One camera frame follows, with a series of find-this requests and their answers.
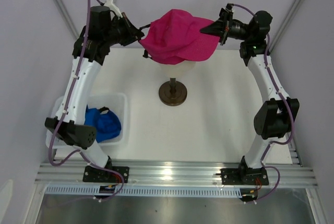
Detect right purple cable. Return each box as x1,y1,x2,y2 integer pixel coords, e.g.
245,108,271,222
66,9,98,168
229,3,294,204

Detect dark round mannequin stand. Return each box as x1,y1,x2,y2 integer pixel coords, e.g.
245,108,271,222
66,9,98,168
158,78,187,107

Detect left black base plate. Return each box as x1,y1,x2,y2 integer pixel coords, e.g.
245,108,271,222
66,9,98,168
82,166,129,183

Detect purple cable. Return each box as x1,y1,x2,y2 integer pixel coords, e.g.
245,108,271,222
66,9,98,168
229,3,294,204
48,0,125,204

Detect left aluminium frame post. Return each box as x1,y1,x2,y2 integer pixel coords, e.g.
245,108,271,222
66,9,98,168
52,0,79,40

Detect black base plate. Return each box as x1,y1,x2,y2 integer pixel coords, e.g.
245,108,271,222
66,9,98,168
216,168,269,185
82,166,129,183

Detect aluminium frame post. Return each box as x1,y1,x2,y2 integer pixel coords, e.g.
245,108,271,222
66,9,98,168
269,0,304,53
52,0,79,40

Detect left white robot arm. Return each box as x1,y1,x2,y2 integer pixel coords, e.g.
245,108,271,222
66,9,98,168
44,4,144,183

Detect blue baseball cap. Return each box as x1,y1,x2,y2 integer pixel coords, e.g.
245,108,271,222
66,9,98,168
84,106,122,143

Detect white plastic basket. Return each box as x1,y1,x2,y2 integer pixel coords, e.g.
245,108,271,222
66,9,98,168
45,92,130,149

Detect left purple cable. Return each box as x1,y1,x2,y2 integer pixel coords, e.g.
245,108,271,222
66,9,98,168
48,0,125,204

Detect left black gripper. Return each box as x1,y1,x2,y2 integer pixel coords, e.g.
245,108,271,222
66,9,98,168
103,12,144,46

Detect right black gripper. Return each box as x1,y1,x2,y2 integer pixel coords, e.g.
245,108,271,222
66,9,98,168
200,10,253,46

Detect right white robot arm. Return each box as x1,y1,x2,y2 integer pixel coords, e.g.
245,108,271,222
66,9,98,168
200,3,300,185

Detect cream mannequin head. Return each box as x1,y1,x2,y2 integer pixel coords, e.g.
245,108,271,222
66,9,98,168
159,61,196,78

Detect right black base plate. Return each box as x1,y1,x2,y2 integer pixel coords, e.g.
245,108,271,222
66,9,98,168
216,168,269,185

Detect white slotted cable duct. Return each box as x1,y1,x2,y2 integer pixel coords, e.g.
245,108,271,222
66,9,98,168
45,184,242,198

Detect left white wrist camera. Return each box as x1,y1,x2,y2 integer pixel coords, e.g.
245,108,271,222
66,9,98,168
104,0,122,17

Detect right aluminium frame post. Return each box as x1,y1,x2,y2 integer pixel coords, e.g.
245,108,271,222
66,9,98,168
269,0,304,53

